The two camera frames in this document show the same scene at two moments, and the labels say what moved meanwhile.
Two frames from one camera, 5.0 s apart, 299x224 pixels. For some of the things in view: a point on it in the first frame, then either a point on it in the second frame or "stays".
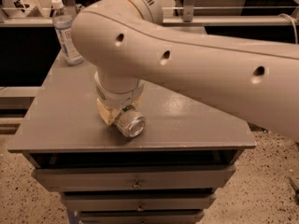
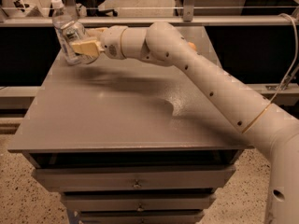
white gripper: [118, 99] → [111, 42]
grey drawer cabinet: [168, 174] stays
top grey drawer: [135, 178] stays
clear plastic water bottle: [63, 19] stays
